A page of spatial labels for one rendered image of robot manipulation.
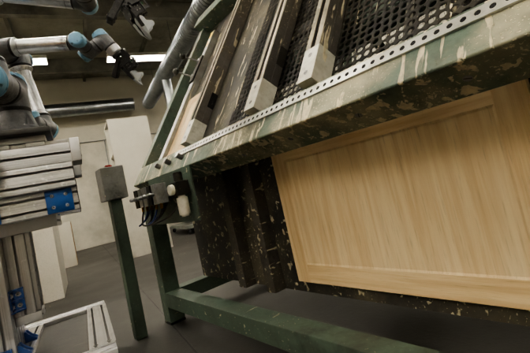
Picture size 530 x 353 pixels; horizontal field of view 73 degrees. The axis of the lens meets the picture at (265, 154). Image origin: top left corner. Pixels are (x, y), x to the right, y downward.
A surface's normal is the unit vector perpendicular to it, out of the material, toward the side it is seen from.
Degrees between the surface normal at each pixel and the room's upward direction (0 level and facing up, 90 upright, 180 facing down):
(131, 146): 90
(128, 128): 90
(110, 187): 90
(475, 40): 56
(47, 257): 90
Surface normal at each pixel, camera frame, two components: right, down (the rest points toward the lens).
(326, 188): -0.77, 0.13
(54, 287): 0.45, -0.16
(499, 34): -0.76, -0.43
